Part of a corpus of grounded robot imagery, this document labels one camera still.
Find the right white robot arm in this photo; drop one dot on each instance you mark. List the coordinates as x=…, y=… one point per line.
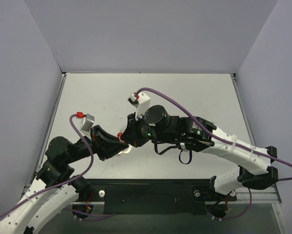
x=252, y=170

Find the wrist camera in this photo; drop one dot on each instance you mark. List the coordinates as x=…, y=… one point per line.
x=141, y=102
x=86, y=123

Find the red key tag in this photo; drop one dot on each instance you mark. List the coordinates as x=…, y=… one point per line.
x=119, y=135

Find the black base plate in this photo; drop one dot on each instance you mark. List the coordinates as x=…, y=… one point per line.
x=165, y=208

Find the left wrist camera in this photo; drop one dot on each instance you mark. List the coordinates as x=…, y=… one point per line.
x=86, y=123

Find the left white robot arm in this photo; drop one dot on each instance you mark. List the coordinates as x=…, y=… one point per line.
x=60, y=181

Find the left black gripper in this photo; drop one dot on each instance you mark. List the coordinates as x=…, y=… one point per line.
x=97, y=142

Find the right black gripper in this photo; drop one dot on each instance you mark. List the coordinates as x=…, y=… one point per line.
x=131, y=129

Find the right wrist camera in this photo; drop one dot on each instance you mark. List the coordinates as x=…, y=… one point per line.
x=141, y=102

